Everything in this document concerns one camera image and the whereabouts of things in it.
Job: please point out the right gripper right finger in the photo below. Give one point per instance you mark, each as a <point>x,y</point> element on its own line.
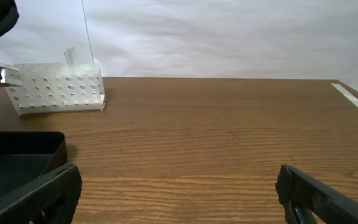
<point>315,199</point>

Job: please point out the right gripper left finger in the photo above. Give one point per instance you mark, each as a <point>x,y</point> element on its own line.
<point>42,199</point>

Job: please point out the black tray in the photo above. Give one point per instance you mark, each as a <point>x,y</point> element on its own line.
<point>11,143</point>

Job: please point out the white test tube rack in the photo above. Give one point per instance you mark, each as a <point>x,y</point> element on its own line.
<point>57,93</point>

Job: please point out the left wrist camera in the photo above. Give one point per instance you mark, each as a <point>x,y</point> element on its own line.
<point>5,67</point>

